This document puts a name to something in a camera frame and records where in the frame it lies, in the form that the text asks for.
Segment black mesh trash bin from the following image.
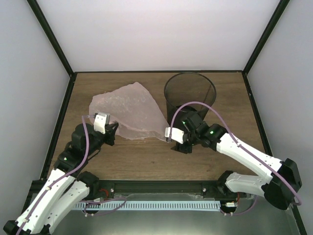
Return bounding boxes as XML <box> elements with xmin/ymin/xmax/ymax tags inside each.
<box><xmin>164</xmin><ymin>72</ymin><xmax>217</xmax><ymax>122</ymax></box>

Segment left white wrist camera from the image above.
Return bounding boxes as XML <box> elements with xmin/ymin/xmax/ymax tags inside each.
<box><xmin>93</xmin><ymin>113</ymin><xmax>110</xmax><ymax>134</ymax></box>

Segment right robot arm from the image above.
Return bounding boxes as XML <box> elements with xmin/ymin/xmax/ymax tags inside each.
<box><xmin>165</xmin><ymin>112</ymin><xmax>302</xmax><ymax>210</ymax></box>

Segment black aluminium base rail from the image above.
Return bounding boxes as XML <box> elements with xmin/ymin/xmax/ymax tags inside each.
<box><xmin>31</xmin><ymin>180</ymin><xmax>291</xmax><ymax>199</ymax></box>

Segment black frame post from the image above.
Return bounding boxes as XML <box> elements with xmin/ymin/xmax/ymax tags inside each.
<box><xmin>26</xmin><ymin>0</ymin><xmax>74</xmax><ymax>77</ymax></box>
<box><xmin>243</xmin><ymin>0</ymin><xmax>291</xmax><ymax>71</ymax></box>

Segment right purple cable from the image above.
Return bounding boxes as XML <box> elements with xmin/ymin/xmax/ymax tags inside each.
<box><xmin>170</xmin><ymin>101</ymin><xmax>303</xmax><ymax>206</ymax></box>

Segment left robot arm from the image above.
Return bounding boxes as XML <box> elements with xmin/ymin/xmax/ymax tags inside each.
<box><xmin>3</xmin><ymin>122</ymin><xmax>118</xmax><ymax>235</ymax></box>

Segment black right frame post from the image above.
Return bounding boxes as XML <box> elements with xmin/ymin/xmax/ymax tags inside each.
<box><xmin>243</xmin><ymin>0</ymin><xmax>291</xmax><ymax>71</ymax></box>

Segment black left frame post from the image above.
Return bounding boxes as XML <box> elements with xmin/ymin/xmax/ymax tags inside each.
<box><xmin>26</xmin><ymin>0</ymin><xmax>74</xmax><ymax>77</ymax></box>

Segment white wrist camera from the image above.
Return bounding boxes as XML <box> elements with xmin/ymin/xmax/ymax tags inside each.
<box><xmin>93</xmin><ymin>113</ymin><xmax>110</xmax><ymax>134</ymax></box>
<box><xmin>164</xmin><ymin>127</ymin><xmax>184</xmax><ymax>144</ymax></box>

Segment pink plastic trash bag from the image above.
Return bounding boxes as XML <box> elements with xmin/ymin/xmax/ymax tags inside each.
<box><xmin>89</xmin><ymin>82</ymin><xmax>169</xmax><ymax>141</ymax></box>

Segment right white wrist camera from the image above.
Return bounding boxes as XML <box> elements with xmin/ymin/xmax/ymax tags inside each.
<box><xmin>164</xmin><ymin>127</ymin><xmax>184</xmax><ymax>144</ymax></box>

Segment light blue slotted cable duct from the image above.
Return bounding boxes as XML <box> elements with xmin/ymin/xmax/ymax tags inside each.
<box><xmin>73</xmin><ymin>201</ymin><xmax>221</xmax><ymax>212</ymax></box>

